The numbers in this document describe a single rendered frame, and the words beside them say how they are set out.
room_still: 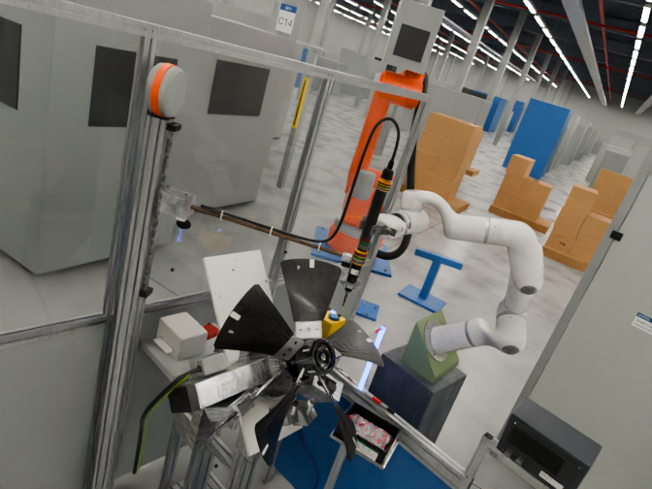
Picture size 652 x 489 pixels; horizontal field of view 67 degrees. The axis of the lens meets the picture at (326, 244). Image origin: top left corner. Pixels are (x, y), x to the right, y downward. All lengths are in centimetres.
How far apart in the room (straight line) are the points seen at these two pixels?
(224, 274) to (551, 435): 120
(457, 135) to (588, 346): 678
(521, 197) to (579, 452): 921
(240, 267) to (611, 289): 212
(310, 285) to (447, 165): 801
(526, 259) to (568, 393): 171
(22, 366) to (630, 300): 287
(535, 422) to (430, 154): 818
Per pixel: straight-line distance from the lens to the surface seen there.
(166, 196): 167
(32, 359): 204
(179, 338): 204
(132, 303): 189
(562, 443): 182
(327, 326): 218
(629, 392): 331
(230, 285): 181
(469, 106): 1215
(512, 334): 212
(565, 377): 337
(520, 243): 176
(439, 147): 966
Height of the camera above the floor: 213
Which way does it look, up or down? 21 degrees down
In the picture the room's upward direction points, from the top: 17 degrees clockwise
